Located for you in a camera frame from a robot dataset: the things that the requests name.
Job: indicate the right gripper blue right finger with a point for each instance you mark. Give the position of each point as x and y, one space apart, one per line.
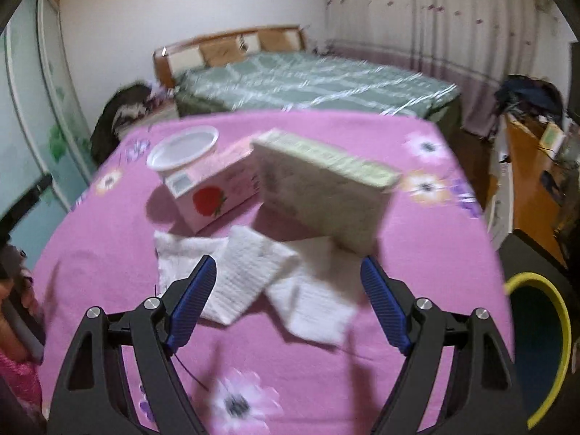
387 298

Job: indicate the wooden long cabinet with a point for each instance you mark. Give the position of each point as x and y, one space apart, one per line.
519 206

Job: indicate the white yogurt cup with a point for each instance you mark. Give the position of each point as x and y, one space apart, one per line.
177 151

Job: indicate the pink floral table cloth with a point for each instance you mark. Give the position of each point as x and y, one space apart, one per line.
104 254

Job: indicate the wooden bed with headboard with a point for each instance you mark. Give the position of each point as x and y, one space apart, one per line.
170 60

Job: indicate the brown pillow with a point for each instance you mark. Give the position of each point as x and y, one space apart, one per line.
219 53
278 40

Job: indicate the pink strawberry milk carton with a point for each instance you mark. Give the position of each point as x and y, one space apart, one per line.
215 185

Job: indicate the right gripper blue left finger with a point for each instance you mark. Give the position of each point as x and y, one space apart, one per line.
185 300

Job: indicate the brown right pillow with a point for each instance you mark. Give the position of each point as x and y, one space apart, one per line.
278 40

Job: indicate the dark clothes pile on cabinet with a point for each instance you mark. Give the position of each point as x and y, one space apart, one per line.
529 96

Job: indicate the green beige cardboard box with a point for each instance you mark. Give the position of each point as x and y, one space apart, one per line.
324 187

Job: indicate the white paper tissue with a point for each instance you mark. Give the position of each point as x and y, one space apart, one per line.
249 264
318 291
178 256

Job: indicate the pink white curtain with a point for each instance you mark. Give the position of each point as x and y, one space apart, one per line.
475 44

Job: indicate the black clothes pile on nightstand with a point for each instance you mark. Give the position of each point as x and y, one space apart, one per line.
124 108

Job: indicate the green plaid bed cover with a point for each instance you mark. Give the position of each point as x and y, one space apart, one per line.
299 80

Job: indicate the sliding wardrobe door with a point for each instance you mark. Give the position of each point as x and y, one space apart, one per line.
43 129

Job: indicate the yellow rimmed trash bin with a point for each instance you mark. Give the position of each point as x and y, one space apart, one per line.
542 333

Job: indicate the brown left pillow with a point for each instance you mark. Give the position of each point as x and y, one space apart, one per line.
219 53

